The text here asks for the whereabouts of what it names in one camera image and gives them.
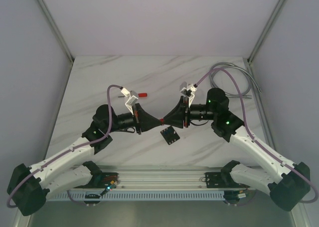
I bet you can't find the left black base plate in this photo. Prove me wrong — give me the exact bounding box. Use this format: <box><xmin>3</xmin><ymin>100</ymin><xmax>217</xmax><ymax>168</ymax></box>
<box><xmin>75</xmin><ymin>172</ymin><xmax>119</xmax><ymax>189</ymax></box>

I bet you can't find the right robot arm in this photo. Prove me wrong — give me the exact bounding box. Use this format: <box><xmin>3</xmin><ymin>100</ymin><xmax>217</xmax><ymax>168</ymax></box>
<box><xmin>163</xmin><ymin>88</ymin><xmax>311</xmax><ymax>212</ymax></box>

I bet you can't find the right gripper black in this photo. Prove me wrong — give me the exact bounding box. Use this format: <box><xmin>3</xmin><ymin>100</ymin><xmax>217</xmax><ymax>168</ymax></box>
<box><xmin>162</xmin><ymin>96</ymin><xmax>217</xmax><ymax>129</ymax></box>

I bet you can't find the black fuse box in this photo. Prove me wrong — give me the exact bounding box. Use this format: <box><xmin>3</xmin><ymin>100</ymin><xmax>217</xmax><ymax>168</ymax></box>
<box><xmin>160</xmin><ymin>126</ymin><xmax>180</xmax><ymax>145</ymax></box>

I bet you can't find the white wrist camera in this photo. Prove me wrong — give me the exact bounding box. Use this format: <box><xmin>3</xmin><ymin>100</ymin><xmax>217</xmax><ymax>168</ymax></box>
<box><xmin>121</xmin><ymin>87</ymin><xmax>139</xmax><ymax>115</ymax></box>
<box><xmin>179</xmin><ymin>82</ymin><xmax>197</xmax><ymax>107</ymax></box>

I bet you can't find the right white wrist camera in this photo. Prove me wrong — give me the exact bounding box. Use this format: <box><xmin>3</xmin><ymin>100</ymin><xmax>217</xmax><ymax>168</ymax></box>
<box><xmin>179</xmin><ymin>82</ymin><xmax>197</xmax><ymax>107</ymax></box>

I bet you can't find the aluminium front rail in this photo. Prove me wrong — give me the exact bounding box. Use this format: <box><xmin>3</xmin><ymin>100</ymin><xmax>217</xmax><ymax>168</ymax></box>
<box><xmin>26</xmin><ymin>165</ymin><xmax>297</xmax><ymax>188</ymax></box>

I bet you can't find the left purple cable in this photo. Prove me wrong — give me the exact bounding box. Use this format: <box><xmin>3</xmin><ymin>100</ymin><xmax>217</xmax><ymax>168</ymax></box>
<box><xmin>6</xmin><ymin>84</ymin><xmax>123</xmax><ymax>209</ymax></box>

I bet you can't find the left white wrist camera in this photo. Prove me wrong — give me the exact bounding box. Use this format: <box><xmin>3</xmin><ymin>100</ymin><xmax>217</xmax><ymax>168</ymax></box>
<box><xmin>121</xmin><ymin>87</ymin><xmax>139</xmax><ymax>115</ymax></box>

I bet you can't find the grey coiled cable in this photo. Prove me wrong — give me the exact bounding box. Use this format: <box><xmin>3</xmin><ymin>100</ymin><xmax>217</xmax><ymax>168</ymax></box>
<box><xmin>208</xmin><ymin>62</ymin><xmax>263</xmax><ymax>99</ymax></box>

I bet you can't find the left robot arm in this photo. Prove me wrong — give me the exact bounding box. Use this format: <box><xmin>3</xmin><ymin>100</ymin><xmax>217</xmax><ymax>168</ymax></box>
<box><xmin>7</xmin><ymin>104</ymin><xmax>163</xmax><ymax>216</ymax></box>

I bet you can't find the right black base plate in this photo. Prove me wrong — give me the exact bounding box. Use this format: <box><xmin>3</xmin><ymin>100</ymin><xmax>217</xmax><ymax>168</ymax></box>
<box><xmin>204</xmin><ymin>172</ymin><xmax>249</xmax><ymax>189</ymax></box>

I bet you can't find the red handled screwdriver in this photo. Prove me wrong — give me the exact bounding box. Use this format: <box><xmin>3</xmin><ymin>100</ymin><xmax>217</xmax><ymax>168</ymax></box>
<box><xmin>119</xmin><ymin>93</ymin><xmax>148</xmax><ymax>98</ymax></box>

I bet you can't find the slotted cable duct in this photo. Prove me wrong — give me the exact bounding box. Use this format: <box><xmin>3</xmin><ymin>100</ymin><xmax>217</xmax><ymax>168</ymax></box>
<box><xmin>48</xmin><ymin>189</ymin><xmax>255</xmax><ymax>202</ymax></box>

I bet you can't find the purple cable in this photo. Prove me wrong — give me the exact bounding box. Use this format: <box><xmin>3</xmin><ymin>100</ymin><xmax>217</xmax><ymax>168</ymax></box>
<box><xmin>195</xmin><ymin>67</ymin><xmax>318</xmax><ymax>208</ymax></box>
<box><xmin>6</xmin><ymin>84</ymin><xmax>123</xmax><ymax>209</ymax></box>

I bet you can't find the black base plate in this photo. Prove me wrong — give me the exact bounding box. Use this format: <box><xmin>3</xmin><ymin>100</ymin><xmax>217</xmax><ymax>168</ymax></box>
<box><xmin>75</xmin><ymin>172</ymin><xmax>119</xmax><ymax>189</ymax></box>
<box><xmin>204</xmin><ymin>172</ymin><xmax>249</xmax><ymax>189</ymax></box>

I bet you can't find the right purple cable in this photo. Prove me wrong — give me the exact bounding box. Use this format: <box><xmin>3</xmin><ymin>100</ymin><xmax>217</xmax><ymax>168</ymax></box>
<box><xmin>195</xmin><ymin>67</ymin><xmax>318</xmax><ymax>208</ymax></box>

